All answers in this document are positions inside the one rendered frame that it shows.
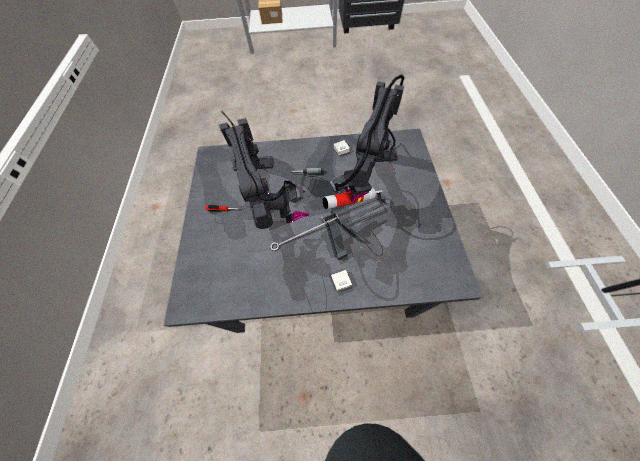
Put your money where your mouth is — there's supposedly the red screwdriver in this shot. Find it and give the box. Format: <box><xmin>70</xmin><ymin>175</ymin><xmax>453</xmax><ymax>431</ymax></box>
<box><xmin>206</xmin><ymin>205</ymin><xmax>241</xmax><ymax>211</ymax></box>

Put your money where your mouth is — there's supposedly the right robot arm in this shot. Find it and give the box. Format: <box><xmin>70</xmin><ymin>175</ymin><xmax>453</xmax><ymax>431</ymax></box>
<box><xmin>219</xmin><ymin>118</ymin><xmax>273</xmax><ymax>229</ymax></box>

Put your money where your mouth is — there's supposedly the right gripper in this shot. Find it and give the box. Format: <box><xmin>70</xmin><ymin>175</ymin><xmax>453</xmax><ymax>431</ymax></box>
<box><xmin>269</xmin><ymin>180</ymin><xmax>309</xmax><ymax>223</ymax></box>

